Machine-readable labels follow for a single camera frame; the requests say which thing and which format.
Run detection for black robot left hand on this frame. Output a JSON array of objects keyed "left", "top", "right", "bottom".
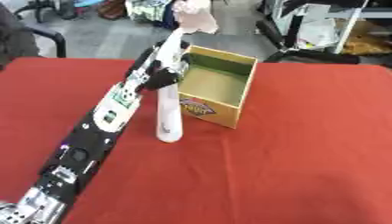
[{"left": 123, "top": 38, "right": 195, "bottom": 92}]

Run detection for white plastic bottle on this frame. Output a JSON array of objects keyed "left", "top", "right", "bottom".
[{"left": 154, "top": 27, "right": 187, "bottom": 144}]

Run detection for tan cardboard box green inside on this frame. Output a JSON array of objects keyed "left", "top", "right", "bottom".
[{"left": 176, "top": 45, "right": 261, "bottom": 130}]

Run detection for patterned green white cloth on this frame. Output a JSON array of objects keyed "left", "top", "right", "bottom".
[{"left": 123, "top": 0, "right": 177, "bottom": 24}]

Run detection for pale pink cloth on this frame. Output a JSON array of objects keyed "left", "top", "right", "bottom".
[{"left": 171, "top": 0, "right": 221, "bottom": 35}]

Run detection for brown bag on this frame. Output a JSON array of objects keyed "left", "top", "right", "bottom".
[{"left": 94, "top": 0, "right": 128, "bottom": 20}]

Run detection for black chair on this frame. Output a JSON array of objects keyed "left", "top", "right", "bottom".
[{"left": 0, "top": 2, "right": 69, "bottom": 70}]

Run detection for white plastic bag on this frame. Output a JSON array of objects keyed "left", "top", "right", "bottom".
[{"left": 297, "top": 4, "right": 340, "bottom": 50}]

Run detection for yellow brown mat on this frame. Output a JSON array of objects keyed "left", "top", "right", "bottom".
[{"left": 339, "top": 20, "right": 392, "bottom": 57}]

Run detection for white metal frame post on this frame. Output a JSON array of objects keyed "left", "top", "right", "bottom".
[{"left": 332, "top": 0, "right": 371, "bottom": 55}]

